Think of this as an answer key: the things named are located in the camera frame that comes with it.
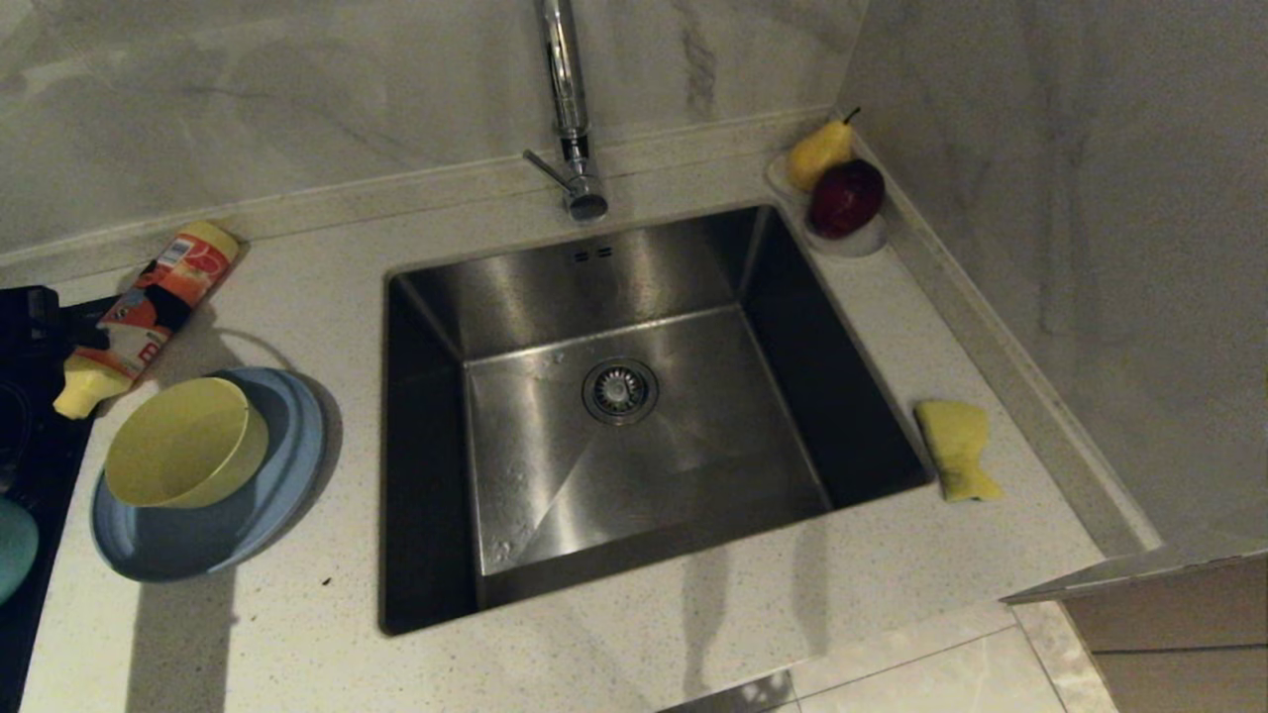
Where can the orange dish soap bottle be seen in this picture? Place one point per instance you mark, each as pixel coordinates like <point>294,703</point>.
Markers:
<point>163,292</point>

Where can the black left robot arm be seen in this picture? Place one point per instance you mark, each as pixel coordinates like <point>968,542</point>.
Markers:
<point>25,312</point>

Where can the metal sink drain strainer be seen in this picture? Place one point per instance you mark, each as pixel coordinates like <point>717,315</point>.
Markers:
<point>620,391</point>

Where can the stainless steel sink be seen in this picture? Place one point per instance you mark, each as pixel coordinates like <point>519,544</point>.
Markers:
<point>713,406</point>

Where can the yellow green sponge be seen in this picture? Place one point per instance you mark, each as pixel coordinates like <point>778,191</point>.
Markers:
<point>955,441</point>

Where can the small white fruit dish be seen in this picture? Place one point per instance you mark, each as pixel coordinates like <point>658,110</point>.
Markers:
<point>854,248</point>

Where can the chrome faucet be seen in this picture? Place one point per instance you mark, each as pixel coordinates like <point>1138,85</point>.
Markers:
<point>567,109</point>

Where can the dark red apple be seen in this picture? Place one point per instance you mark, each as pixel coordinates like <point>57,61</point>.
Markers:
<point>845,199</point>

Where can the yellow pear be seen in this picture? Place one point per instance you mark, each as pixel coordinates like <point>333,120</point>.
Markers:
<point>818,154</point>

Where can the blue round plate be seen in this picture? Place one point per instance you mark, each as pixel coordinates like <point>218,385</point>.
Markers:
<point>228,545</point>

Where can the yellow plastic bowl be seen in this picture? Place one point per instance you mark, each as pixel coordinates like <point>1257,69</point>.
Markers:
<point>178,441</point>

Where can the black induction cooktop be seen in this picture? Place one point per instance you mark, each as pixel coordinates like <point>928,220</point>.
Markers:
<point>40,465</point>

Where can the teal bowl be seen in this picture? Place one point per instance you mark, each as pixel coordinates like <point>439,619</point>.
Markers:
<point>12,550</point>

